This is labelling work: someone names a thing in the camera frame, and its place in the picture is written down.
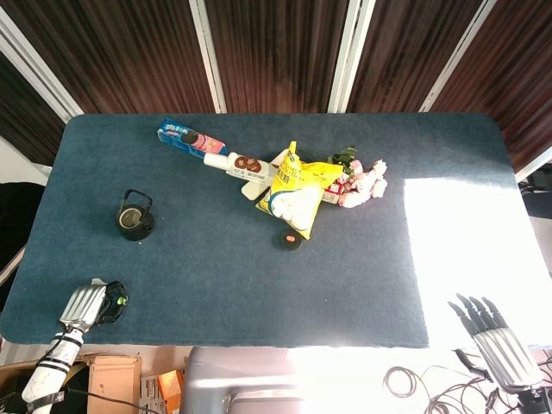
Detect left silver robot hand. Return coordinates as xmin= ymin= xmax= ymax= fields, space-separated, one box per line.
xmin=58 ymin=279 xmax=129 ymax=334

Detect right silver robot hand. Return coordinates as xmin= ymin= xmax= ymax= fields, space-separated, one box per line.
xmin=447 ymin=292 xmax=544 ymax=392

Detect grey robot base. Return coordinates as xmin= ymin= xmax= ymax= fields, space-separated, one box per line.
xmin=179 ymin=345 xmax=389 ymax=414

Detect black kettle with tea bag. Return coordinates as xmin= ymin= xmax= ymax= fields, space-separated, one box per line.
xmin=115 ymin=188 xmax=156 ymax=242

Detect small black round disc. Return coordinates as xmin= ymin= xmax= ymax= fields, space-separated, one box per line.
xmin=276 ymin=229 xmax=304 ymax=253

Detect yellow marshmallow bag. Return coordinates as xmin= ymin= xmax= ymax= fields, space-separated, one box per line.
xmin=254 ymin=140 xmax=343 ymax=242

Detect brown cardboard box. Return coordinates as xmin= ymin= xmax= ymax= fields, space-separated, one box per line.
xmin=0 ymin=352 xmax=143 ymax=414

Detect small orange box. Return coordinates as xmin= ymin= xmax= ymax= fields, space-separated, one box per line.
xmin=156 ymin=369 xmax=186 ymax=414

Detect blue felt table cloth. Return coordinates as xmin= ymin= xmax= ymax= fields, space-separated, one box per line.
xmin=0 ymin=112 xmax=552 ymax=349

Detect blue oreo cookie box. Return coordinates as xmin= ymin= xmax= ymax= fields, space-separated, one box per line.
xmin=156 ymin=118 xmax=229 ymax=158

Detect plain white flat box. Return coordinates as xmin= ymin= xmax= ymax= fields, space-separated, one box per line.
xmin=240 ymin=156 xmax=286 ymax=202

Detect white chocolate cookie box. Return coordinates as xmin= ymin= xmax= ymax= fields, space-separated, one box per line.
xmin=203 ymin=151 xmax=277 ymax=185

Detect pink rose bouquet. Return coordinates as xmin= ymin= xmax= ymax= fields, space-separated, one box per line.
xmin=326 ymin=146 xmax=389 ymax=210

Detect red white snack pack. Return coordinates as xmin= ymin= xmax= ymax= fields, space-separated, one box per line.
xmin=321 ymin=173 xmax=353 ymax=204

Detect tangled black cables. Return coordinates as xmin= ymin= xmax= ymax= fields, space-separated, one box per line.
xmin=383 ymin=348 xmax=525 ymax=414

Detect black cable over cardboard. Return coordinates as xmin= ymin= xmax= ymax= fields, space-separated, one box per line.
xmin=64 ymin=386 xmax=161 ymax=414

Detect white partition frame post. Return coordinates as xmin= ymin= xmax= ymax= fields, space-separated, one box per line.
xmin=0 ymin=7 xmax=85 ymax=124
xmin=418 ymin=0 xmax=498 ymax=114
xmin=188 ymin=0 xmax=228 ymax=115
xmin=514 ymin=145 xmax=552 ymax=183
xmin=327 ymin=0 xmax=377 ymax=115

